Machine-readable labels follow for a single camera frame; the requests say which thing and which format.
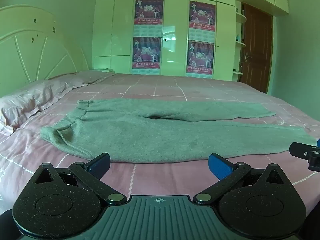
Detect pink checked bed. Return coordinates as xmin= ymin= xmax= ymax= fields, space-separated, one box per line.
xmin=0 ymin=72 xmax=320 ymax=214

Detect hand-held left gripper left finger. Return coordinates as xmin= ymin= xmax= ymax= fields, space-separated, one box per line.
xmin=32 ymin=152 xmax=127 ymax=206

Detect rounded corner shelf unit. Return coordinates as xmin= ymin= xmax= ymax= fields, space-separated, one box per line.
xmin=232 ymin=2 xmax=247 ymax=82

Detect white arched headboard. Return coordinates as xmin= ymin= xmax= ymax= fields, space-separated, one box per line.
xmin=0 ymin=4 xmax=91 ymax=98

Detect pink pillow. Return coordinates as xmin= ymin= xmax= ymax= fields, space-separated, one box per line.
xmin=0 ymin=70 xmax=116 ymax=137

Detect white glossy wardrobe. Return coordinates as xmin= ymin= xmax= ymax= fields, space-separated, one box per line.
xmin=91 ymin=0 xmax=290 ymax=81

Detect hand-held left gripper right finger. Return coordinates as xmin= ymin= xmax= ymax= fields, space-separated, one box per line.
xmin=193 ymin=153 xmax=288 ymax=205

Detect wall calendar poster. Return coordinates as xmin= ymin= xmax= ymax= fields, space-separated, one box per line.
xmin=132 ymin=37 xmax=162 ymax=75
xmin=185 ymin=41 xmax=215 ymax=78
xmin=133 ymin=0 xmax=164 ymax=38
xmin=188 ymin=0 xmax=216 ymax=43

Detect grey knit pants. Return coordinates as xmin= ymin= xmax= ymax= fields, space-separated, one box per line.
xmin=40 ymin=98 xmax=318 ymax=164

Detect brown wooden door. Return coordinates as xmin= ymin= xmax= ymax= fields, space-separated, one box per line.
xmin=238 ymin=2 xmax=274 ymax=94

